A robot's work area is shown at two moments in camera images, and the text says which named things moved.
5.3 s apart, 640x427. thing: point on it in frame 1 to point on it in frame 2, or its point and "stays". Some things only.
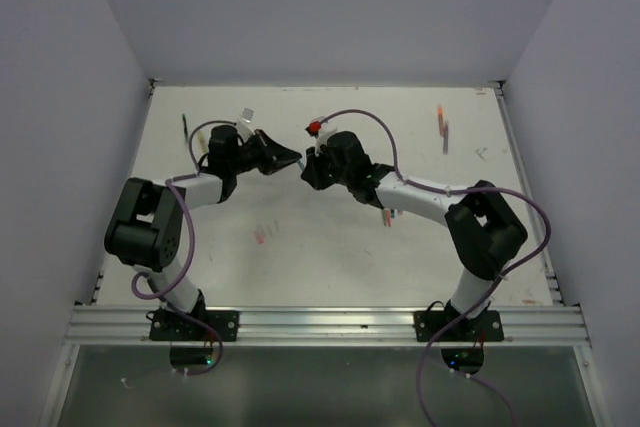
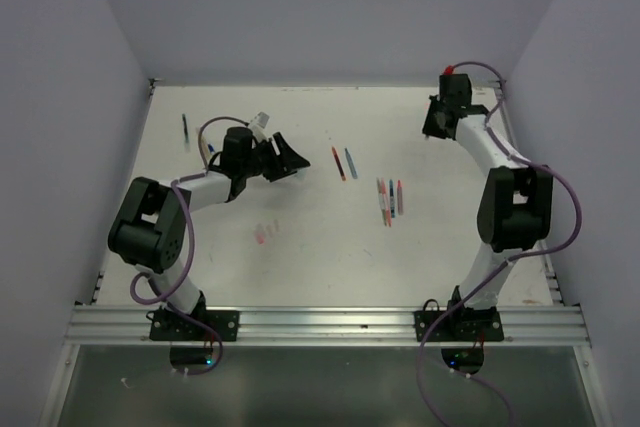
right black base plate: [486, 327] stays
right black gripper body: [339, 176] to [431, 122]
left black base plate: [168, 325] stays
